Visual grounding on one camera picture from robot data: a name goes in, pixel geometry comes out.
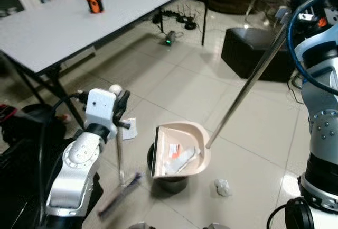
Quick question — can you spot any beige long-handled dustpan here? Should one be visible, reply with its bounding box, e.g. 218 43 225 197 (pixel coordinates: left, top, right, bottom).
151 0 338 179

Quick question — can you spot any broom with metal stick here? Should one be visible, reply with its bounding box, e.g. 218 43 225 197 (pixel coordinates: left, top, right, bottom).
98 84 144 220

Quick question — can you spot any flat white paper sheet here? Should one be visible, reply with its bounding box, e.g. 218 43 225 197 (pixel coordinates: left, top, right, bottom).
123 118 139 141

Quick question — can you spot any white crumpled plastic wrapper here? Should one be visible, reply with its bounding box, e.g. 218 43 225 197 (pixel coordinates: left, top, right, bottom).
164 147 200 176

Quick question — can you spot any black square ottoman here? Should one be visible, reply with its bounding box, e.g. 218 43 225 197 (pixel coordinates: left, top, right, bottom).
221 27 296 80

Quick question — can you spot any grey box with green light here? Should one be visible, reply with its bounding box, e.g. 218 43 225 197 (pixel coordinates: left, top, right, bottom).
164 31 177 45

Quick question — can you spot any black round waste bin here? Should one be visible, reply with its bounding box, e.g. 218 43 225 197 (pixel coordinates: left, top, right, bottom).
147 143 191 194

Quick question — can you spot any black power strip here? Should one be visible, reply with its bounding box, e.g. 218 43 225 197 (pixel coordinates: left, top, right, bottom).
153 10 177 23

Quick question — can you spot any black router with antennas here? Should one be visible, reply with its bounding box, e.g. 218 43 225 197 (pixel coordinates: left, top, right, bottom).
177 4 198 30

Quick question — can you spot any orange black handheld device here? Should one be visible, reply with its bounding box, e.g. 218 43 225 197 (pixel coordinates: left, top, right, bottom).
86 0 104 14

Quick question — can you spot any straight black table leg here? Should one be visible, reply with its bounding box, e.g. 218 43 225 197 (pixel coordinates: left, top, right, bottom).
202 0 207 47

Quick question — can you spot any crumpled white paper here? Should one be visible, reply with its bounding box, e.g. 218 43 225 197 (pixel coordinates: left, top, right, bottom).
214 179 233 197

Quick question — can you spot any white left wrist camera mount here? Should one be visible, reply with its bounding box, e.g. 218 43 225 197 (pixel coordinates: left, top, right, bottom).
84 88 117 134

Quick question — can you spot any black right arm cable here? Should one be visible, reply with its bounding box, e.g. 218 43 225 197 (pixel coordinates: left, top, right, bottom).
287 0 338 96

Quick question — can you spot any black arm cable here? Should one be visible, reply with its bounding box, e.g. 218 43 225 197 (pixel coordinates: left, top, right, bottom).
37 94 88 224
287 0 338 96

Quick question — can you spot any black crossed table leg frame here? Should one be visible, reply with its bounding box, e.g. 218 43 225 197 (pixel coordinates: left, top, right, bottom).
0 52 85 129

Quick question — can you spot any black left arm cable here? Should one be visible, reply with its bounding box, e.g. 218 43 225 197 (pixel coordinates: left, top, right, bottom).
37 94 88 224

